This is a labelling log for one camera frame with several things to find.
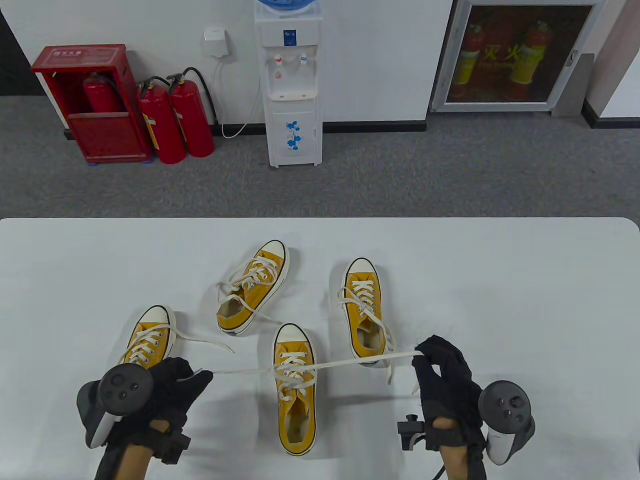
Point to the glass fire hydrant cabinet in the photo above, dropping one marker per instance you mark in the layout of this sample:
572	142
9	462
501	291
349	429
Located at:
520	55

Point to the black hand controller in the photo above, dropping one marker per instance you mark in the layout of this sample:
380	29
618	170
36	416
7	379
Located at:
125	387
505	405

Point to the white wall box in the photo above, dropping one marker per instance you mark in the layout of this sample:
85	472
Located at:
216	42

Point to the person's right forearm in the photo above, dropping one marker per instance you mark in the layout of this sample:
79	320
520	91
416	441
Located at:
455	462

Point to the red fire extinguisher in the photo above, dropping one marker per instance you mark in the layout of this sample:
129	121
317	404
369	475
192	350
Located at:
100	97
162	125
192	120

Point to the white water dispenser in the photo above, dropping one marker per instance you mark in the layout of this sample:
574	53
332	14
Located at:
295	145

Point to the white shoe lace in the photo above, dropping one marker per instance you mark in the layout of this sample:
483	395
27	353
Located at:
255	274
350	361
145	340
363	287

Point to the blue water bottle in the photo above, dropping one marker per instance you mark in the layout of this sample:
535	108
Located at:
285	5

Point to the person's left hand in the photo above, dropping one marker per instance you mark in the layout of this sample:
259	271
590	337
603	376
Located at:
172	385

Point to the black door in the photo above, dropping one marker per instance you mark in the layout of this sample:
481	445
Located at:
12	70

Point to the person's right hand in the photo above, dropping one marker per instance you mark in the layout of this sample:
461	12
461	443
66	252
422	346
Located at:
450	380

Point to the red extinguisher cabinet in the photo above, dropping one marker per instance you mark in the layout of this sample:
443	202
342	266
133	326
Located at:
107	135

